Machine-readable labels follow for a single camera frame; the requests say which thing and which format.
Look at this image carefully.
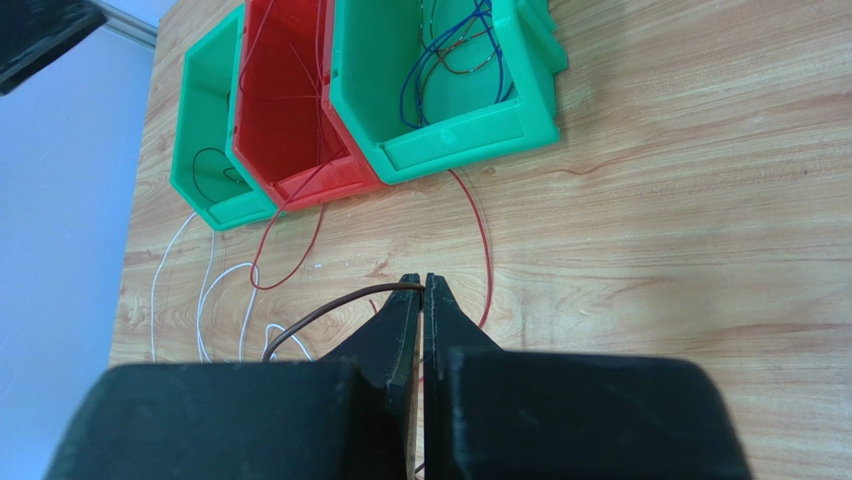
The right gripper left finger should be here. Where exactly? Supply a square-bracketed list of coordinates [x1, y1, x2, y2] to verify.
[47, 274, 422, 479]

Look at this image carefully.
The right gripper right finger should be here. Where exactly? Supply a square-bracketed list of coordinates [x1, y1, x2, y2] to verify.
[423, 274, 752, 479]

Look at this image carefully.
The dark brown wire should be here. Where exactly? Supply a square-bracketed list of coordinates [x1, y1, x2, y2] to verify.
[261, 282, 426, 364]

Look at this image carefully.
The blue wire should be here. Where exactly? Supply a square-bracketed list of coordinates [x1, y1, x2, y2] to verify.
[398, 0, 517, 130]

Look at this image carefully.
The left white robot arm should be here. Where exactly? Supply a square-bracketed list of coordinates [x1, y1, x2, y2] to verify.
[1, 0, 107, 96]

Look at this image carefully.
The left green plastic bin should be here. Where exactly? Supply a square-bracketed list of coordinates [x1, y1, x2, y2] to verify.
[170, 6, 277, 231]

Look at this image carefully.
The green plastic bin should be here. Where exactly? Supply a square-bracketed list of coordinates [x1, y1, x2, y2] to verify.
[170, 6, 277, 231]
[329, 1, 568, 184]

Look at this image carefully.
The red plastic bin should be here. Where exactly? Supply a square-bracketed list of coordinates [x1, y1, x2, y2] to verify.
[233, 0, 384, 212]

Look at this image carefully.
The right green plastic bin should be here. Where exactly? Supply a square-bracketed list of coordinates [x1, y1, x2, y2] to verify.
[329, 1, 568, 184]

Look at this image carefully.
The white wire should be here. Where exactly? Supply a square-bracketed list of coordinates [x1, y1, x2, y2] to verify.
[149, 211, 314, 365]

